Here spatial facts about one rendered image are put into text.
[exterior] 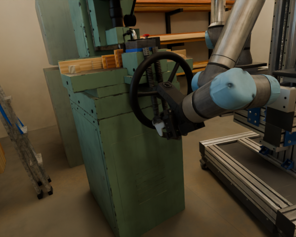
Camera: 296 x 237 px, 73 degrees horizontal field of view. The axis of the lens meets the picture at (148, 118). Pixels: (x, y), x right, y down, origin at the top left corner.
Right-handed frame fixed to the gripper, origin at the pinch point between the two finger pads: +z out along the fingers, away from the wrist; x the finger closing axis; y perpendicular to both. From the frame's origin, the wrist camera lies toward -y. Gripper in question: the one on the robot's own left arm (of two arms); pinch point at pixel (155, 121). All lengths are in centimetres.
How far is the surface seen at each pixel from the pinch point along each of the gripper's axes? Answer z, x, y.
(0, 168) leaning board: 172, -74, -20
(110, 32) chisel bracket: 20, 5, -49
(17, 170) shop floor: 171, -62, -14
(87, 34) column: 34, -1, -58
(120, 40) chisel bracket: 16.4, 6.7, -41.8
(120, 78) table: 13.9, -0.5, -23.1
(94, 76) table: 12.8, -11.3, -25.0
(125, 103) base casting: 19.3, 0.3, -13.7
